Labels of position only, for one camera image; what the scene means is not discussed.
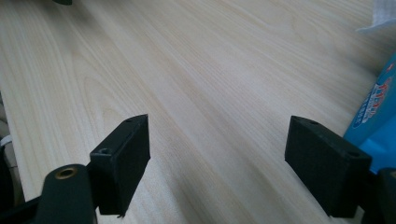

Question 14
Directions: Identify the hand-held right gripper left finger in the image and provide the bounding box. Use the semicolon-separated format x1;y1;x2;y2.
89;113;151;217

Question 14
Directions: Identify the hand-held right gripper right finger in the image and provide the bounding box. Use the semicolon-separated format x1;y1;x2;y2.
284;115;373;218

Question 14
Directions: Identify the blue wet wipes pack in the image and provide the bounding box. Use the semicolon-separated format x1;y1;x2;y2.
343;50;396;175

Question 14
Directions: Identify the white wet wipe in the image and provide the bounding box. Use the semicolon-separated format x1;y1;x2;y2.
356;0;396;34

